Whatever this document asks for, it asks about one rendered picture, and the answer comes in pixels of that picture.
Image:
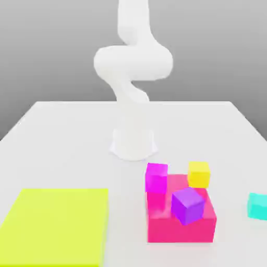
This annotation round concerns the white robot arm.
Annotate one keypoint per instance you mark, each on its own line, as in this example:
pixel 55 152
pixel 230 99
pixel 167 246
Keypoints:
pixel 133 62

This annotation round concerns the small magenta cube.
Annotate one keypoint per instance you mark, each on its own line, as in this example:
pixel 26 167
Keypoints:
pixel 156 179

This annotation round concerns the small yellow cube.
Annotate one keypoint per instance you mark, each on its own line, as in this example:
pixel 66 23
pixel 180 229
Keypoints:
pixel 199 174

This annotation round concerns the small purple cube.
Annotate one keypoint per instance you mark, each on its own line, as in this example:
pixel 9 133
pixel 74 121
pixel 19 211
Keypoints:
pixel 187 205

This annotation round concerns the small cyan cube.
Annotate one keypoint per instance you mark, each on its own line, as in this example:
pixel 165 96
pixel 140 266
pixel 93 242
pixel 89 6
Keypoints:
pixel 257 206

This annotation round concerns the large pink box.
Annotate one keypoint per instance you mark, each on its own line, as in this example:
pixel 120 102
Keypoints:
pixel 179 229

